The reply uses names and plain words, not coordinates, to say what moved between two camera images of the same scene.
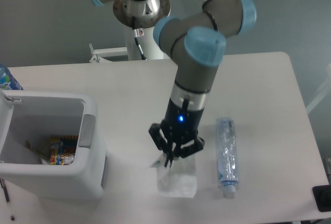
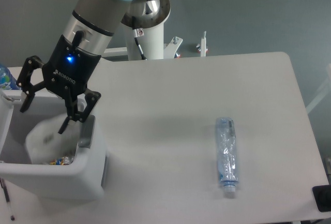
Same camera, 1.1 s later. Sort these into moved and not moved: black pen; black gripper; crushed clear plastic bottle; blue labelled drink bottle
Moved: black gripper
Not moved: black pen; blue labelled drink bottle; crushed clear plastic bottle
